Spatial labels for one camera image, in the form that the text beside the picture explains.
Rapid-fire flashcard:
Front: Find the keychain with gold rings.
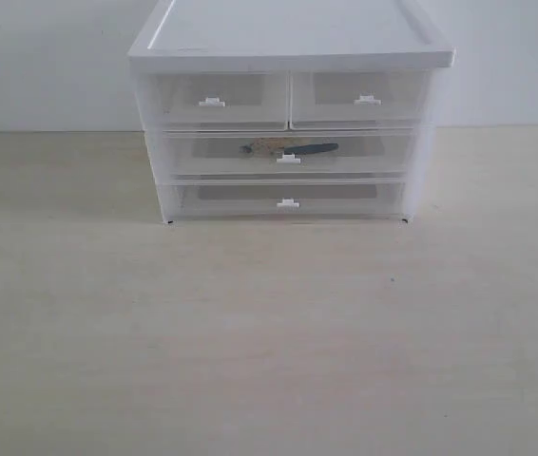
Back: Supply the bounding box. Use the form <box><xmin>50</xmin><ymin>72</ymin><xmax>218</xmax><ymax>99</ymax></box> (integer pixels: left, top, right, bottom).
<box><xmin>239</xmin><ymin>138</ymin><xmax>339</xmax><ymax>156</ymax></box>

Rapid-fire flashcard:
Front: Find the white plastic drawer cabinet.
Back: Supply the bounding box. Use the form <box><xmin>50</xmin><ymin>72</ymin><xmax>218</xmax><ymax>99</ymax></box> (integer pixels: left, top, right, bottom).
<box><xmin>128</xmin><ymin>1</ymin><xmax>455</xmax><ymax>222</ymax></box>

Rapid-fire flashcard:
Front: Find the clear top right drawer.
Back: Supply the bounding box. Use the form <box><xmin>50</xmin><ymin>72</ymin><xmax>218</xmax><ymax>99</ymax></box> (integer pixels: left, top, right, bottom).
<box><xmin>290</xmin><ymin>70</ymin><xmax>432</xmax><ymax>130</ymax></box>

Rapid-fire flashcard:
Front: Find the clear top left drawer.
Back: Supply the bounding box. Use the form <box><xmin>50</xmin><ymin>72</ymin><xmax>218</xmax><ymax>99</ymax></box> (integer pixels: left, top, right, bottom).
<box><xmin>144</xmin><ymin>73</ymin><xmax>289</xmax><ymax>132</ymax></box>

